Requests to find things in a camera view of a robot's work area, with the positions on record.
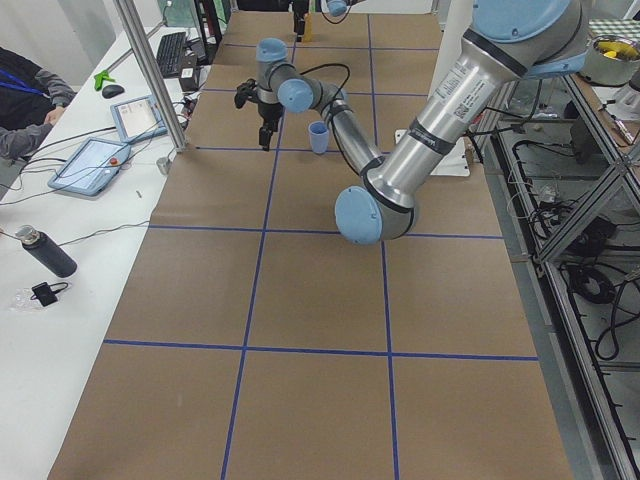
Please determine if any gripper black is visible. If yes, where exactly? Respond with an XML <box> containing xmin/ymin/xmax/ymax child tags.
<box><xmin>258</xmin><ymin>102</ymin><xmax>284</xmax><ymax>151</ymax></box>
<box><xmin>292</xmin><ymin>0</ymin><xmax>309</xmax><ymax>34</ymax></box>

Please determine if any blue cup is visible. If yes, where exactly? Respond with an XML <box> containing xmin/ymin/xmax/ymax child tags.
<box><xmin>307</xmin><ymin>121</ymin><xmax>329</xmax><ymax>155</ymax></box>

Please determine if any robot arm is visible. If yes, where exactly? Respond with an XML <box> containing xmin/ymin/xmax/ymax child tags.
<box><xmin>289</xmin><ymin>0</ymin><xmax>360</xmax><ymax>40</ymax></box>
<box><xmin>255</xmin><ymin>1</ymin><xmax>589</xmax><ymax>245</ymax></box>

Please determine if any black keyboard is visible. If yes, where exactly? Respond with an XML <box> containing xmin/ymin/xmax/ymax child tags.
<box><xmin>156</xmin><ymin>32</ymin><xmax>187</xmax><ymax>78</ymax></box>

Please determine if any teach pendant far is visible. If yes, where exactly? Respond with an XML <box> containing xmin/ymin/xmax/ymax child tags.
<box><xmin>110</xmin><ymin>95</ymin><xmax>167</xmax><ymax>144</ymax></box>

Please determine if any teach pendant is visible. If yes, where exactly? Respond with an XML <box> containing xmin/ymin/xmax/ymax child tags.
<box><xmin>110</xmin><ymin>95</ymin><xmax>167</xmax><ymax>144</ymax></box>
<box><xmin>47</xmin><ymin>138</ymin><xmax>131</xmax><ymax>197</ymax></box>

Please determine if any black computer mouse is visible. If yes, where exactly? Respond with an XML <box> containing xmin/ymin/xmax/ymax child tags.
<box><xmin>101</xmin><ymin>84</ymin><xmax>125</xmax><ymax>99</ymax></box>

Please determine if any green plastic object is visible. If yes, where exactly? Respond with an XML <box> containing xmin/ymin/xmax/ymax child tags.
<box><xmin>94</xmin><ymin>70</ymin><xmax>116</xmax><ymax>91</ymax></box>

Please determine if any teach pendant near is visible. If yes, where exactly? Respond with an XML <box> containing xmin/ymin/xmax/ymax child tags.
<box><xmin>47</xmin><ymin>138</ymin><xmax>131</xmax><ymax>197</ymax></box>

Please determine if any brown paper table cover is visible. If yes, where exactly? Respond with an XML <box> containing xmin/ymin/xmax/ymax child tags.
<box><xmin>50</xmin><ymin>12</ymin><xmax>572</xmax><ymax>479</ymax></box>

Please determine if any person in dark jacket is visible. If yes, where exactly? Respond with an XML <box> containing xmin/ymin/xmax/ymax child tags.
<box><xmin>1</xmin><ymin>48</ymin><xmax>76</xmax><ymax>160</ymax></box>

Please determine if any black water bottle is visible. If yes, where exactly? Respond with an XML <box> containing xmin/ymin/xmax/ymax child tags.
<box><xmin>16</xmin><ymin>225</ymin><xmax>77</xmax><ymax>278</ymax></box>

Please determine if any small black pouch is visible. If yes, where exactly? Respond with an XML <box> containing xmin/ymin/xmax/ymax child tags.
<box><xmin>31</xmin><ymin>282</ymin><xmax>69</xmax><ymax>307</ymax></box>

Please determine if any metal bowl with yellow items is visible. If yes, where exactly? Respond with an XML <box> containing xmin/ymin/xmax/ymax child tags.
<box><xmin>579</xmin><ymin>35</ymin><xmax>639</xmax><ymax>87</ymax></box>

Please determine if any aluminium frame post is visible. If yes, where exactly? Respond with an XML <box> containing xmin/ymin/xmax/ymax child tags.
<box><xmin>113</xmin><ymin>0</ymin><xmax>187</xmax><ymax>152</ymax></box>

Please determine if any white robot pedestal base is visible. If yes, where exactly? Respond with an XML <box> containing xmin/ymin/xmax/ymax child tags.
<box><xmin>389</xmin><ymin>129</ymin><xmax>470</xmax><ymax>181</ymax></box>

